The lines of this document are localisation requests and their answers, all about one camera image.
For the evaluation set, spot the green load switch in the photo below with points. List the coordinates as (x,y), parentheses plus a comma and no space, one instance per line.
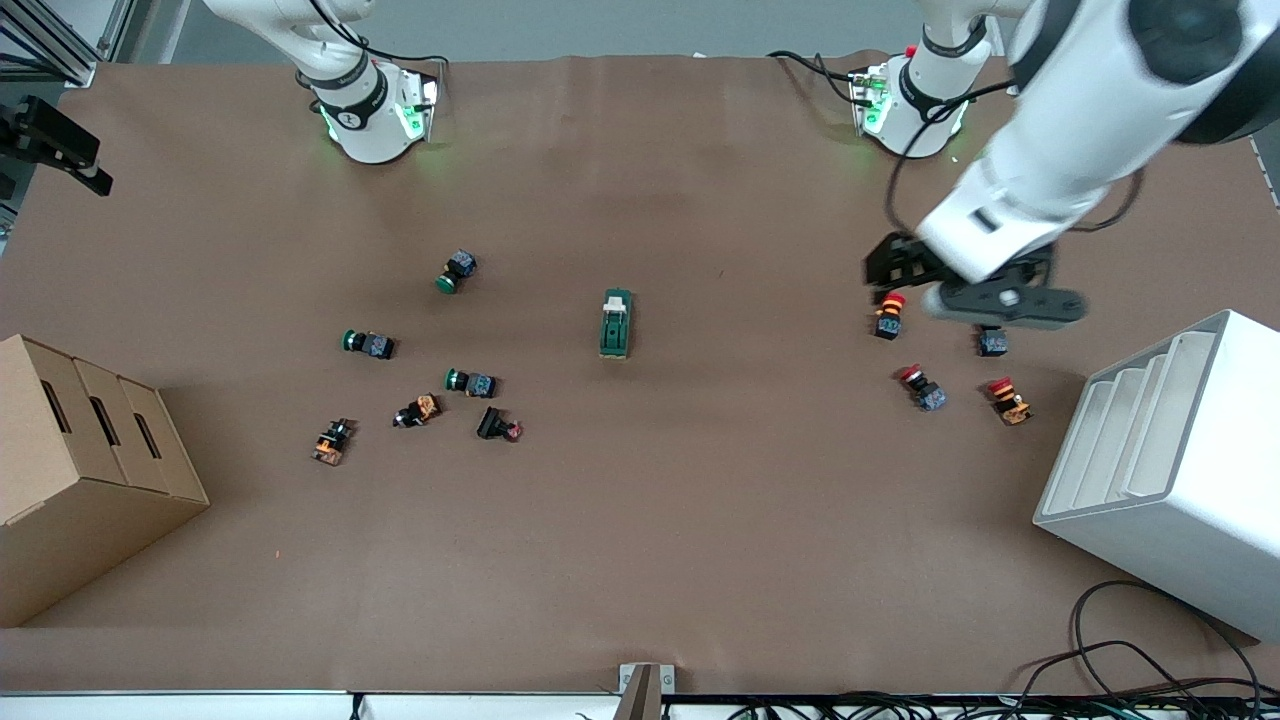
(615,335)

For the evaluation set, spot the black orange button switch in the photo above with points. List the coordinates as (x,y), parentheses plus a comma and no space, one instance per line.
(422,408)
(330,443)

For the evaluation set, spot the green push button switch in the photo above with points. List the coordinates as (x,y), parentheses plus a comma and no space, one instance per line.
(478,384)
(375,345)
(460,266)

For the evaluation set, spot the brown cardboard box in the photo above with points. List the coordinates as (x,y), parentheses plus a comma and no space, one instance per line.
(80,520)

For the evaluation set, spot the aluminium frame profile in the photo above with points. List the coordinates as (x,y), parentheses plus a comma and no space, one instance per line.
(82,74)

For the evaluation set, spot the black switch with red tip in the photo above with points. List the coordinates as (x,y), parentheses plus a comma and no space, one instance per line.
(492,424)

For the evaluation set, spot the red button grey body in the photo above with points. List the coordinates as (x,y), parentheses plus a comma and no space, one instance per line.
(930,396)
(993,343)

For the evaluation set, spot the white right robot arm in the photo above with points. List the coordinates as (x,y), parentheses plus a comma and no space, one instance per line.
(360,120)

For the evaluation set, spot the red button orange body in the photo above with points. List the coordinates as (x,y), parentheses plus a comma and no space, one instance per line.
(1012,405)
(888,322)

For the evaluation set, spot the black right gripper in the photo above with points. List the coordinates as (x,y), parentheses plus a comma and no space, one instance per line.
(32,129)

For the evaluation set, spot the brown table cover sheet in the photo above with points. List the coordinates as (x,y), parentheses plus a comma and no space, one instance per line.
(700,520)

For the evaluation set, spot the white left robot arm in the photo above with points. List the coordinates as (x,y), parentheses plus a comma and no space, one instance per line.
(1080,100)

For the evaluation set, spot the grey metal bracket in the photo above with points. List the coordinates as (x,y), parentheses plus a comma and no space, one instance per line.
(665,680)

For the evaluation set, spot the white stepped rack box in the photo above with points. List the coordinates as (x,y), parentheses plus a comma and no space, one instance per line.
(1180,520)

